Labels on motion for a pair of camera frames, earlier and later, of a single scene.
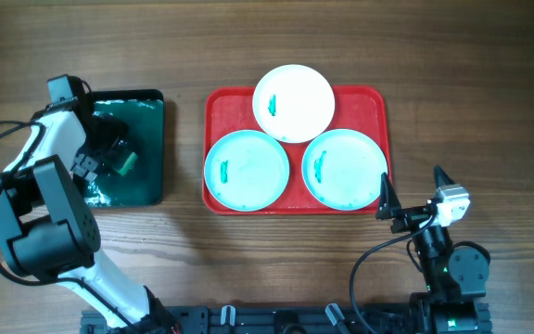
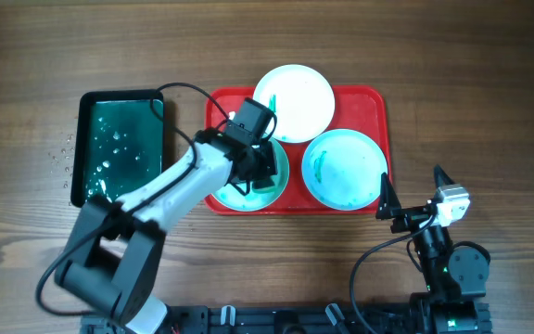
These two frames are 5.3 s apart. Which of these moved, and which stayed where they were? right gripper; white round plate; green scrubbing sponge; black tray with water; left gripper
Moved: green scrubbing sponge; left gripper
Stayed: black tray with water; right gripper; white round plate
